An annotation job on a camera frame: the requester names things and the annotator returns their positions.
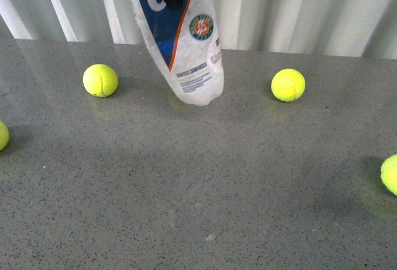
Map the clear Wilson tennis ball can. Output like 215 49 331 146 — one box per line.
131 0 224 106

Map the tennis ball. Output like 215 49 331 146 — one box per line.
83 64 118 97
380 154 397 196
271 68 306 102
0 121 10 151

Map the far left tennis ball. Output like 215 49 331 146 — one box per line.
0 121 10 151

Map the far right tennis ball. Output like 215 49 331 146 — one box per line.
380 154 397 196

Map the white pleated curtain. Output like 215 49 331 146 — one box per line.
1 0 396 59

